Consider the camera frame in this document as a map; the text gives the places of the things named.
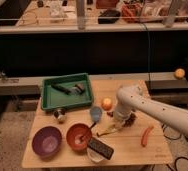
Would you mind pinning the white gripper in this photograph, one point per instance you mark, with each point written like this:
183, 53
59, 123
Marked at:
119, 119

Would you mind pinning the yellow banana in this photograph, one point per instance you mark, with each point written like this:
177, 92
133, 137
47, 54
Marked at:
110, 129

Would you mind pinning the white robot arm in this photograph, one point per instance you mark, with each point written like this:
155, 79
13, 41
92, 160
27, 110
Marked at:
130, 97

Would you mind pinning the light blue plastic cup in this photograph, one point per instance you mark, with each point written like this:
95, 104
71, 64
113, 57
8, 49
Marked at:
95, 113

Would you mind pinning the small metal cup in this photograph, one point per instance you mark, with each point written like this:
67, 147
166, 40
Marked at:
60, 115

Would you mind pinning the dark grape bunch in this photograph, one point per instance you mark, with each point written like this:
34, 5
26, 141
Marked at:
126, 123

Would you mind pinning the orange round fruit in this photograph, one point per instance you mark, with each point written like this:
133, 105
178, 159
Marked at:
106, 104

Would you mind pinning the orange carrot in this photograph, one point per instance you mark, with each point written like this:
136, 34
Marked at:
145, 136

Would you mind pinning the black rectangular block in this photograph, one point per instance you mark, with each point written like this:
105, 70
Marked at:
101, 148

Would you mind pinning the spoon in orange bowl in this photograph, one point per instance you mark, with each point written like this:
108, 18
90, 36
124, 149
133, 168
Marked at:
89, 129

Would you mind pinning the orange bowl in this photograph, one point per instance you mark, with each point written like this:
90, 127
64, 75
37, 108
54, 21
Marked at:
73, 137

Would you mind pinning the clear plastic container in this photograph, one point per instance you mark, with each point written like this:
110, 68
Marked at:
94, 156

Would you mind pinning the brown object in tray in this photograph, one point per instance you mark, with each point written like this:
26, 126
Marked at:
79, 88

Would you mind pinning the green plastic tray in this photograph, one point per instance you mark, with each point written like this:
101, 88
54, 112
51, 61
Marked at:
52, 99

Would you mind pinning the black marker in tray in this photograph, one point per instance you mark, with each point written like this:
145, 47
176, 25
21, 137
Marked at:
60, 88

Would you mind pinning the orange ball on ledge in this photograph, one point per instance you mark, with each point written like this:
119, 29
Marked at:
179, 73

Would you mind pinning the purple bowl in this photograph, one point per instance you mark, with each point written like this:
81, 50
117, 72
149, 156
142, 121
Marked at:
47, 142

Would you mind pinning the black bag on shelf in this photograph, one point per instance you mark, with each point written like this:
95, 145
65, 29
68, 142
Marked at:
108, 16

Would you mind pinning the red object on shelf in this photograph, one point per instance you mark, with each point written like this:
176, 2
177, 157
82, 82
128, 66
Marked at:
131, 13

